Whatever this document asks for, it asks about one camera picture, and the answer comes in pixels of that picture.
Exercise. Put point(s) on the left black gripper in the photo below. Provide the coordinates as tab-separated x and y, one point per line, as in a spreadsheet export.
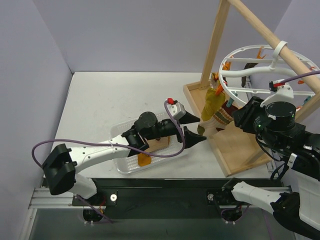
180	128

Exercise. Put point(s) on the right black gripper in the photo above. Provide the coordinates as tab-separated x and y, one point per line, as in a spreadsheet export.
242	116

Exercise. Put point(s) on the olive yellow sock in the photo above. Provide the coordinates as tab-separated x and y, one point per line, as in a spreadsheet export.
212	104
214	81

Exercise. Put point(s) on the orange clip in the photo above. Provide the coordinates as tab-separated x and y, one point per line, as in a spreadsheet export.
261	52
218	90

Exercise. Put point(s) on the white round sock hanger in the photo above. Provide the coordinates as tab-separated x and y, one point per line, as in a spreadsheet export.
271	66

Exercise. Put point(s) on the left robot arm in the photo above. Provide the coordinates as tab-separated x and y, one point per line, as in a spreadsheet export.
63	165

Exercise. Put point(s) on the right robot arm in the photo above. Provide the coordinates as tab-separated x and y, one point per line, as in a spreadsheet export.
275	128

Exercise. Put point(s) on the teal clip upper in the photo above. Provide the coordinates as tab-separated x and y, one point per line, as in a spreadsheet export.
229	102

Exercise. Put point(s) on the black sock left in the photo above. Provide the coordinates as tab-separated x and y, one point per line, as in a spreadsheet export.
244	78

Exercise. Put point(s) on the white plastic basket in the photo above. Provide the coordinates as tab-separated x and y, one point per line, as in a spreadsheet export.
130	165

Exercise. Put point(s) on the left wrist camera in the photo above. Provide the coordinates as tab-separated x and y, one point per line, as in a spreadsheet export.
175	109

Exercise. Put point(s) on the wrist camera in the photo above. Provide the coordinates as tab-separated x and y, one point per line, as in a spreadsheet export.
175	109
280	92

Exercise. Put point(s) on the wooden drying rack frame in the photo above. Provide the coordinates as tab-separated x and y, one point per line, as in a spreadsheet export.
235	150

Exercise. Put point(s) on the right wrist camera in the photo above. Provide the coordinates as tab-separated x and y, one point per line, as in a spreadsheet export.
280	92

